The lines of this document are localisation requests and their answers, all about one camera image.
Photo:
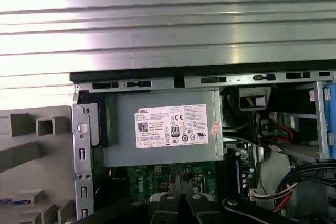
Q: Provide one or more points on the grey power supply unit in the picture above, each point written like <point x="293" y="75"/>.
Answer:
<point x="120" y="134"/>

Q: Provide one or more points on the black RAM slot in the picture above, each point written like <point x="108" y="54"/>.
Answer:
<point x="225" y="176"/>

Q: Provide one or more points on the grey parts rack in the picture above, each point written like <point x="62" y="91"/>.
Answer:
<point x="26" y="155"/>

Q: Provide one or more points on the green motherboard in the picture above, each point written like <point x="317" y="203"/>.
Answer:
<point x="147" y="179"/>

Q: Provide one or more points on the black PC case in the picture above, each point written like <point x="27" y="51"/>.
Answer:
<point x="84" y="142"/>

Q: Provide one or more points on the metal drive cage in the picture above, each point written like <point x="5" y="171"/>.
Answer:
<point x="318" y="129"/>

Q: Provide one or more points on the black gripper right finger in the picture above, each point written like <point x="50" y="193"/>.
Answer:
<point x="202" y="211"/>

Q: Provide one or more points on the tall blue disk carrier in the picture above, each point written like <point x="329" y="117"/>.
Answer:
<point x="329" y="119"/>

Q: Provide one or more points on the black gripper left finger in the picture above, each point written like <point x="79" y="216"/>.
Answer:
<point x="162" y="211"/>

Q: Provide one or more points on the RAM stick with blue label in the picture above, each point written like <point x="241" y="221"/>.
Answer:
<point x="238" y="174"/>
<point x="13" y="201"/>

